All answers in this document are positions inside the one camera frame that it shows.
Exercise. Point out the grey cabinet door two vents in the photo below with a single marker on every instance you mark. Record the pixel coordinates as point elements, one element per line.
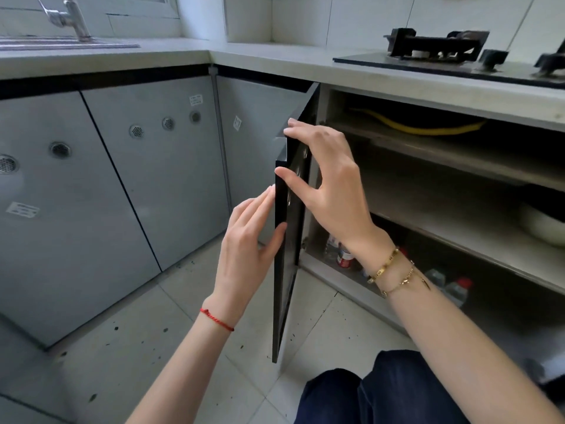
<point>66,260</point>

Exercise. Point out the person's left thumb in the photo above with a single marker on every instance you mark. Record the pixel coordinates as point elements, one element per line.
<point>273,242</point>

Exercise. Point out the clear plastic bottle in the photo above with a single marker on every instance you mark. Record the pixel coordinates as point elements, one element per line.
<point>331,249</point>

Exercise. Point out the person's right thumb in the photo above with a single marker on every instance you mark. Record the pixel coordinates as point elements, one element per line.
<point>295,183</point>

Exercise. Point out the white window frame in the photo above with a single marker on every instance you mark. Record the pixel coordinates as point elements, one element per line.
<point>145,8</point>

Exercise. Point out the grey cabinet door without vents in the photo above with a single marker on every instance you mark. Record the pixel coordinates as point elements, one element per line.
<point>251,163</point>

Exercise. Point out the black-edged cabinet door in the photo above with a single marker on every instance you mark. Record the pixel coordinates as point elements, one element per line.
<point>287,282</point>

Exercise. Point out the white bowl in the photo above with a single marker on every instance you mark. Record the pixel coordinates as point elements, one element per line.
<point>547,227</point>

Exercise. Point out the dark blue trousers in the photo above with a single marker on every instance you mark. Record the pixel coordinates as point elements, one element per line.
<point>388,392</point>

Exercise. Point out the person's right hand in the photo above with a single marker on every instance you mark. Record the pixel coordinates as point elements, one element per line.
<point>340,194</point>

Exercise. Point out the black glass gas cooktop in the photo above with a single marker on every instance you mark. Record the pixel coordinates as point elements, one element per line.
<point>441,68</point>

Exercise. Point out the grey cabinet door three vents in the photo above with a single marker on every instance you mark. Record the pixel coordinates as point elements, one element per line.
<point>167,194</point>

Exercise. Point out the person's right middle finger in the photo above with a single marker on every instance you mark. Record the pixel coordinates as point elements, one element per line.
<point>315,127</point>

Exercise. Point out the person's right forearm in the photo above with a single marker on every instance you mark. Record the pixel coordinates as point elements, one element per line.
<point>454,348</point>

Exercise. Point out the black cast iron burner grate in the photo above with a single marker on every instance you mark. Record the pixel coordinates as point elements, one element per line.
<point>435,43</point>
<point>551,61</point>

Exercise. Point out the person's left hand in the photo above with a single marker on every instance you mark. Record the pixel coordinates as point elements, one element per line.
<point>240,260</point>

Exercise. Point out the red cap plastic bottle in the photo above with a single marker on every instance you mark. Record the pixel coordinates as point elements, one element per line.
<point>457,292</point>

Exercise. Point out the red label can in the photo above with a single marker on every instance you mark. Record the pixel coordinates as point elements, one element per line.
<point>345,258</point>

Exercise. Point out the grey cabinet shelf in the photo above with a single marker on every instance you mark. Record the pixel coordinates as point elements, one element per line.
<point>463,225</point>

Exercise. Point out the small clear bottle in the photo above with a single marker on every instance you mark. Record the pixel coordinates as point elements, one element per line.
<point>435,278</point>

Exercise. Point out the person's left forearm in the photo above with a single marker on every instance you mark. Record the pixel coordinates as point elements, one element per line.
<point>185,375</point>

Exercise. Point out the stainless steel sink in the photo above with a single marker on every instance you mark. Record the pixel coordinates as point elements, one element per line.
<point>66,43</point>

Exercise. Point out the chrome kitchen faucet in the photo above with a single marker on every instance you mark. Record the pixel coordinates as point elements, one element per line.
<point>77,17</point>

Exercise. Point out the person's left middle finger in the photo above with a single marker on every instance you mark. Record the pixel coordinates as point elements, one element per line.
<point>250,208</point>

